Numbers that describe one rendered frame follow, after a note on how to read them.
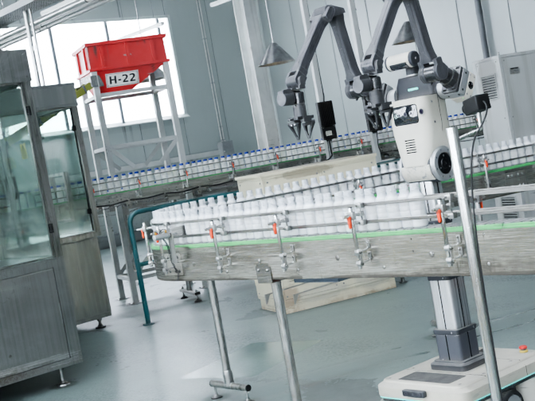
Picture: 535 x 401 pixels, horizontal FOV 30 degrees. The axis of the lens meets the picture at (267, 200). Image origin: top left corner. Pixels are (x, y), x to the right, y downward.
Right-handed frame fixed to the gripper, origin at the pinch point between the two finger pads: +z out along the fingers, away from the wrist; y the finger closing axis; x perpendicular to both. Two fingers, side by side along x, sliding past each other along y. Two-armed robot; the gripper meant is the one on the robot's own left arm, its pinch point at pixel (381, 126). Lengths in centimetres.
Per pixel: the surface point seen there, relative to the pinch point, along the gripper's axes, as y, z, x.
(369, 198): -17.7, 26.8, -3.6
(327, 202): -17.8, 26.8, 20.0
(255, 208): -18, 26, 67
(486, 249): -21, 48, -58
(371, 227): -18.8, 38.0, -3.3
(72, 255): 141, 69, 541
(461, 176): -67, 18, -91
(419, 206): -17.3, 31.7, -28.7
